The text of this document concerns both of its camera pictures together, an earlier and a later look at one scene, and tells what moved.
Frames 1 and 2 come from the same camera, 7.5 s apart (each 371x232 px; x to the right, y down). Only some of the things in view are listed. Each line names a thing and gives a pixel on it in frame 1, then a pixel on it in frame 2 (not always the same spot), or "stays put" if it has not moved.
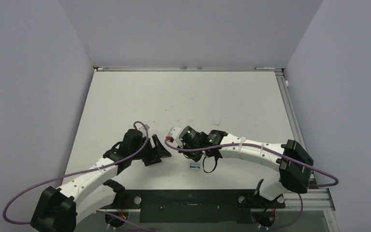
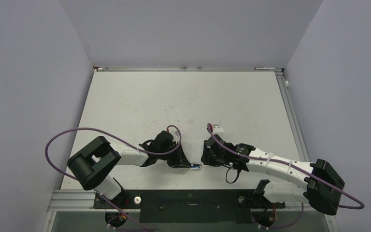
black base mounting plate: x=192 y=206 stays put
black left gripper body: x=148 y=153 -> x=171 y=158
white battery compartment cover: x=217 y=121 stays put
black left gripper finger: x=162 y=152 -> x=182 y=158
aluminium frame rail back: x=141 y=68 stays put
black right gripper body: x=195 y=155 -> x=212 y=159
